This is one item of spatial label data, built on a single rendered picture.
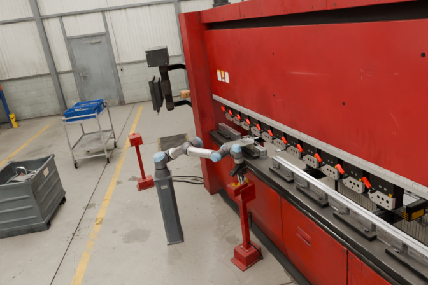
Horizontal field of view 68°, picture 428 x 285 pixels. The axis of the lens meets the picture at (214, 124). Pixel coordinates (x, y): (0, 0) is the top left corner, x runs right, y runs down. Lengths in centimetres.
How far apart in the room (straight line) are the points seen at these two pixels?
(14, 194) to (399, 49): 404
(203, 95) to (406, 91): 257
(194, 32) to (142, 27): 639
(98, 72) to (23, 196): 649
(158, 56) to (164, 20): 626
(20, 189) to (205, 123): 228
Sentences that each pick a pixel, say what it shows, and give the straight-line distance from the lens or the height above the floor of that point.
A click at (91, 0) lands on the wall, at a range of 1027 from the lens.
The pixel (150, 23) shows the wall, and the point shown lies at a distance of 1002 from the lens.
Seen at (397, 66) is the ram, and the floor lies 188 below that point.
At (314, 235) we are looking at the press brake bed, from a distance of 246.
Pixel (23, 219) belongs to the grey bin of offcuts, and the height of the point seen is 23.
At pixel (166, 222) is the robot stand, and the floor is 28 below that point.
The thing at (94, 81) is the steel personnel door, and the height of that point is 87.
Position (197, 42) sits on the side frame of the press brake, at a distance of 374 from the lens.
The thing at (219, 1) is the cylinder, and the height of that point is 235.
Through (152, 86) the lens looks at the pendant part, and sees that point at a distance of 383.
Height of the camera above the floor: 219
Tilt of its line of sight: 18 degrees down
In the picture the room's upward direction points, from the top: 8 degrees counter-clockwise
